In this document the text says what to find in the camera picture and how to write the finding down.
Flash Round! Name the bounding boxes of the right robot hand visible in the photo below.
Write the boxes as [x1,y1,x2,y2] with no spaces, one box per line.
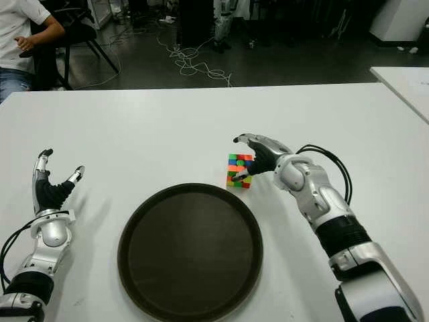
[230,133,295,184]

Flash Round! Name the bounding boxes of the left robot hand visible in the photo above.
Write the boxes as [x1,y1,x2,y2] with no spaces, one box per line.
[32,148,86,215]

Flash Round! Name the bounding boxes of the multicolour Rubik's cube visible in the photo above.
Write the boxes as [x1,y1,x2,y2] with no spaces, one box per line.
[226,153,255,190]

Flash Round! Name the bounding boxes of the dark round plate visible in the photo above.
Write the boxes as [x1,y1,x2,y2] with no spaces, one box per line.
[117,182,264,322]

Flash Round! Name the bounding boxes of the black cabinet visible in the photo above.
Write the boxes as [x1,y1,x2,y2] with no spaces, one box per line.
[176,0,215,48]

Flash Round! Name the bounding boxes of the grey metal stand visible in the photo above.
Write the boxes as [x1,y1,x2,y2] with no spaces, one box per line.
[330,9,348,40]

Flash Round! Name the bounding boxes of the white side table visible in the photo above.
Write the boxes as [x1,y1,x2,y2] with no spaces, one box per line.
[369,66,429,123]

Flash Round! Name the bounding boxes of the black chair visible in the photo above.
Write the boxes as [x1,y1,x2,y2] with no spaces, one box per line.
[32,6,120,91]

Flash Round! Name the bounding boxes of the seated person white shirt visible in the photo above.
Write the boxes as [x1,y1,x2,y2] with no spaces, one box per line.
[0,0,66,101]

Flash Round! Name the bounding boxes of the white glass display case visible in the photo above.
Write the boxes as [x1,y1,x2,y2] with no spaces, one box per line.
[87,0,113,30]

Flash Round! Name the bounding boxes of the white cabinet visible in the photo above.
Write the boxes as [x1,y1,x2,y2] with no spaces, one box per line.
[368,0,429,43]

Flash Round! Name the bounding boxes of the left arm black cables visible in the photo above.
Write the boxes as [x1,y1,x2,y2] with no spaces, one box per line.
[0,217,38,292]

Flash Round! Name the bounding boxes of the arm black cables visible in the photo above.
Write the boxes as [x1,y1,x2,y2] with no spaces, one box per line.
[0,217,38,292]
[294,144,353,205]

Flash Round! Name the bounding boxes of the right arm black cables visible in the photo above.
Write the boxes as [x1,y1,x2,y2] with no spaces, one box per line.
[294,144,353,205]

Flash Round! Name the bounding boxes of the tangled white cable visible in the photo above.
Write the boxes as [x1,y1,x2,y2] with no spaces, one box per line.
[157,33,233,87]

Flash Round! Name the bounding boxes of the thin white cable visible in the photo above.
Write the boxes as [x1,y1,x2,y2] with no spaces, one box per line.
[72,19,148,91]

